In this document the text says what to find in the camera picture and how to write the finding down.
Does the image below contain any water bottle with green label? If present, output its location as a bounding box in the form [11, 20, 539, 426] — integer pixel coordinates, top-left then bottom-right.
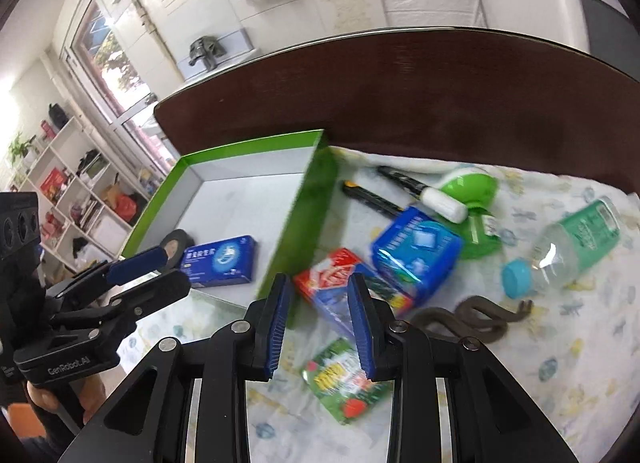
[502, 195, 624, 299]

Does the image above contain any green mosquito repellent device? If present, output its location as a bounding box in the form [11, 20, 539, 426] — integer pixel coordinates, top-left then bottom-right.
[437, 165, 502, 262]

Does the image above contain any red plastic bag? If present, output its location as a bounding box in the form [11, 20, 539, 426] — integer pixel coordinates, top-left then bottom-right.
[114, 193, 139, 224]

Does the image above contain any red box on shelf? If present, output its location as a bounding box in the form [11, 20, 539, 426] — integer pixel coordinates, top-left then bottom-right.
[40, 168, 69, 202]

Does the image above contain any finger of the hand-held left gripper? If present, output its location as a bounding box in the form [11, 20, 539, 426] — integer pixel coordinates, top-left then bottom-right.
[47, 269, 193, 339]
[47, 247, 170, 301]

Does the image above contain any brown wooden headboard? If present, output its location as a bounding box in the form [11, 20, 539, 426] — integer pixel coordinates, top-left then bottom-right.
[154, 27, 640, 204]

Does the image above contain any white cube shelf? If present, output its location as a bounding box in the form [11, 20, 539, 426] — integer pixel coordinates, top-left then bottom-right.
[0, 115, 151, 289]

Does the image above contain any black bag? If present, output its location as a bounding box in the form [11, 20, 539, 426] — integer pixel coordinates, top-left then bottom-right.
[47, 103, 69, 130]

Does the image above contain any window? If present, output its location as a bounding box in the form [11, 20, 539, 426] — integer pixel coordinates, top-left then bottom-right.
[64, 0, 178, 176]

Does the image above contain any green potted plant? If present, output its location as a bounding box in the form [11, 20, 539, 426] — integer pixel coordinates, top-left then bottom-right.
[6, 132, 40, 166]

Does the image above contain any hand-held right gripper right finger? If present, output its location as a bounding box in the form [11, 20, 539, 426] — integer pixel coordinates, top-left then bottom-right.
[346, 273, 581, 463]

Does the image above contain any black tape roll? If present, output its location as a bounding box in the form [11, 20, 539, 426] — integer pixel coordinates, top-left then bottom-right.
[160, 230, 197, 274]

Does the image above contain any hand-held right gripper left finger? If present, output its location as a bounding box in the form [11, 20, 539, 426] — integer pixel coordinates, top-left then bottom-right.
[57, 273, 296, 463]

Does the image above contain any person's left hand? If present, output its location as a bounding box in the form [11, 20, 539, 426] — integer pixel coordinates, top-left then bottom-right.
[25, 377, 107, 420]

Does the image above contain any black pen with white cap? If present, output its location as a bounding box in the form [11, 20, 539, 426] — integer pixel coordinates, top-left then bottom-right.
[376, 165, 469, 224]

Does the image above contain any brown rubber snake toy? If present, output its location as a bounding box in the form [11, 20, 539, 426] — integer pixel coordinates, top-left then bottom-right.
[410, 295, 535, 345]

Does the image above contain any green cardboard box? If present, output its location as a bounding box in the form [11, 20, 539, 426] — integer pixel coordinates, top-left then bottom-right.
[120, 129, 341, 329]

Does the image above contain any blue medicine box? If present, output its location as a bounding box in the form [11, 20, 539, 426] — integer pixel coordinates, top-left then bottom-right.
[181, 235, 259, 289]

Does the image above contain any red printed box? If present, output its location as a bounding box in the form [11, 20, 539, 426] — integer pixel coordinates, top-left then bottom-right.
[292, 248, 416, 340]

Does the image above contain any blue packet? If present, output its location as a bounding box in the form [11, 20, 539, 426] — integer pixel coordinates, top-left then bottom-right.
[371, 205, 464, 308]

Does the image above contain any small green printed box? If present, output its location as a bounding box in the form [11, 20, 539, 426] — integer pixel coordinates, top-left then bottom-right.
[300, 338, 394, 425]

